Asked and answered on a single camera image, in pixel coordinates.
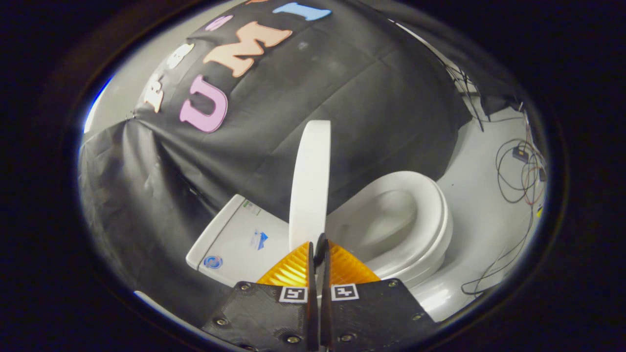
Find black backdrop cloth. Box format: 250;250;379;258
78;0;519;316

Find white toilet lid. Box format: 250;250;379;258
289;120;332;255

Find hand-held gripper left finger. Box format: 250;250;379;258
201;234;319;352

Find tangled thin cables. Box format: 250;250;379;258
461;138;549;297

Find white ceramic toilet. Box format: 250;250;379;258
186;171;453;322

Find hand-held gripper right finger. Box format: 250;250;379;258
317;234;438;352

